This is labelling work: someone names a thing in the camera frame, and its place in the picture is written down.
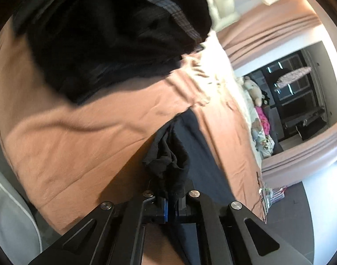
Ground black pants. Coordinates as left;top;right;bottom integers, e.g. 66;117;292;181
143;109;235;264

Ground white patterned cloth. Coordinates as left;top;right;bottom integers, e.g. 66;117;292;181
256;135;275;159

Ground grey and brown plush toy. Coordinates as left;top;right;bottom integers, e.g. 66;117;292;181
251;118;265;143

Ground pink garment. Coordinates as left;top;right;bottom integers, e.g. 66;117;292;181
255;106;270;135

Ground orange-brown blanket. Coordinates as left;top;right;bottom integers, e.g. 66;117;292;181
0;19;267;265

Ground pink curtain right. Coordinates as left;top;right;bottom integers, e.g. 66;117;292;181
262;123;337;188

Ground pink curtain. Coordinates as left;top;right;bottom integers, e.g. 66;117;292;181
217;0;321;69
262;123;337;188

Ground beige plush toy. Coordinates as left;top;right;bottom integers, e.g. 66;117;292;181
243;76;264;107

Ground cream bed sheet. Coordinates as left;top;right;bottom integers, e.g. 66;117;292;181
197;30;257;133

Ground floral hanging garment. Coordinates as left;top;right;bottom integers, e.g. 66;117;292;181
275;66;312;89

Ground pink curtain left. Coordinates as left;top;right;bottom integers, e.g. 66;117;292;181
217;0;321;69

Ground stack of folded black clothes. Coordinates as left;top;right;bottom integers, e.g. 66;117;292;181
13;0;212;104

